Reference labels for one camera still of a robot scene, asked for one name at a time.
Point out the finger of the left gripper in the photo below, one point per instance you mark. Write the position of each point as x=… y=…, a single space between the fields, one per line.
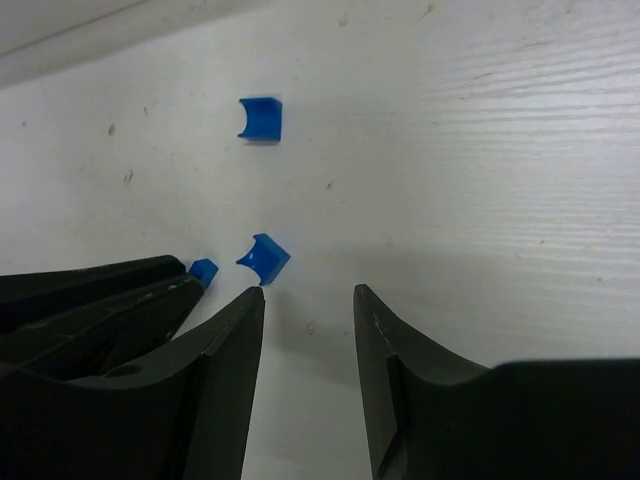
x=93 y=339

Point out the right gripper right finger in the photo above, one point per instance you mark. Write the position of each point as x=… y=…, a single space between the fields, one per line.
x=432 y=414

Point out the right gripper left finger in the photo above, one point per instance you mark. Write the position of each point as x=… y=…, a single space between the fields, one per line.
x=181 y=411

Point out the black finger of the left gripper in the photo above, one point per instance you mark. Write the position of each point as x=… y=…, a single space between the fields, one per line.
x=30 y=297

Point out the small blue lego piece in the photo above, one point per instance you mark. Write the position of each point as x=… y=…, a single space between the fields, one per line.
x=263 y=119
x=266 y=258
x=204 y=270

